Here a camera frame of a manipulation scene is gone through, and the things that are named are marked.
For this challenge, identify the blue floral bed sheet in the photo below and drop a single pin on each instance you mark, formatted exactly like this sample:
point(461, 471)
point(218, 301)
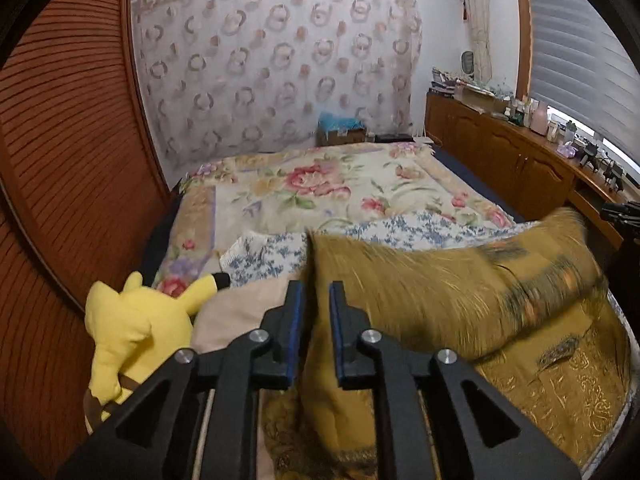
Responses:
point(400, 227)

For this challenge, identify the wooden slatted wardrobe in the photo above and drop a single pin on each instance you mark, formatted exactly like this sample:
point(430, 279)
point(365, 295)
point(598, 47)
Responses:
point(75, 160)

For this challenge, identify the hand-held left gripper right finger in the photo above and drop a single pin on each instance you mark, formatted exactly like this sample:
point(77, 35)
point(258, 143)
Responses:
point(336, 330)

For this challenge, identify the circle patterned sheer curtain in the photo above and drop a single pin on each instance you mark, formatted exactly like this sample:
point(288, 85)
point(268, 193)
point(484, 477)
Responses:
point(275, 60)

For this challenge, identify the open cardboard box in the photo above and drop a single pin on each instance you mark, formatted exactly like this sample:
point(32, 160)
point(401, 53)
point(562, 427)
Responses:
point(480, 102)

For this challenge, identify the cardboard box with blue bag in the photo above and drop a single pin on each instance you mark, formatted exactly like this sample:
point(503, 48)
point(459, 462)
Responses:
point(345, 135)

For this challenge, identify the small grey fan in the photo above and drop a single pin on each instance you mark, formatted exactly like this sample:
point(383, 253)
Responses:
point(468, 62)

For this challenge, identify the wooden sideboard cabinet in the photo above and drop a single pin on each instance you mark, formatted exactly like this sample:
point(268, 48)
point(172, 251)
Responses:
point(500, 150)

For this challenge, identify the golden patterned garment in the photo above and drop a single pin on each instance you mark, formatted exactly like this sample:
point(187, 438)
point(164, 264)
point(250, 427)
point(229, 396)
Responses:
point(425, 300)

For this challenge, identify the black flat box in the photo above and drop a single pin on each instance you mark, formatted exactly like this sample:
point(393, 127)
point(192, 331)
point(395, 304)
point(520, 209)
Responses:
point(392, 137)

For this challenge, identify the pink floral blanket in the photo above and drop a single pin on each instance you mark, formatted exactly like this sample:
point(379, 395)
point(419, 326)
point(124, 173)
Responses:
point(310, 180)

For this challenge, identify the beige cloth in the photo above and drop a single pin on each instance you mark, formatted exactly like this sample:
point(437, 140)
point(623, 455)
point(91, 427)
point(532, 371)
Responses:
point(240, 310)

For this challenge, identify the tied beige curtain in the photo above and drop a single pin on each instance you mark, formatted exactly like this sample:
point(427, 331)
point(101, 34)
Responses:
point(477, 20)

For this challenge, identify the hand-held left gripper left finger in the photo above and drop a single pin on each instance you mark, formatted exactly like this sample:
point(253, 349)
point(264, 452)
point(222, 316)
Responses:
point(298, 330)

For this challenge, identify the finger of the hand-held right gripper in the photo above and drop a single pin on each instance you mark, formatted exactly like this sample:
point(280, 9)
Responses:
point(622, 212)

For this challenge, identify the pink bottle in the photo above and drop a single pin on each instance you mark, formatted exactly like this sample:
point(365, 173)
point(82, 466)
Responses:
point(540, 120)

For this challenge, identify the purple tissue pack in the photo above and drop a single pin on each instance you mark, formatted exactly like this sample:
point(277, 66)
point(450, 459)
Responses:
point(568, 150)

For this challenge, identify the yellow plush toy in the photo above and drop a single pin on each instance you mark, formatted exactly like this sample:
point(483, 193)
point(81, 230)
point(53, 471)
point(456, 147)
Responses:
point(135, 325)

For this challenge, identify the green capped bottle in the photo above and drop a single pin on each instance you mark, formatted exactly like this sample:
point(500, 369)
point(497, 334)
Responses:
point(570, 132)

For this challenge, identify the grey window blind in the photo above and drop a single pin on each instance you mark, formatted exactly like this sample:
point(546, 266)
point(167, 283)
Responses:
point(575, 50)

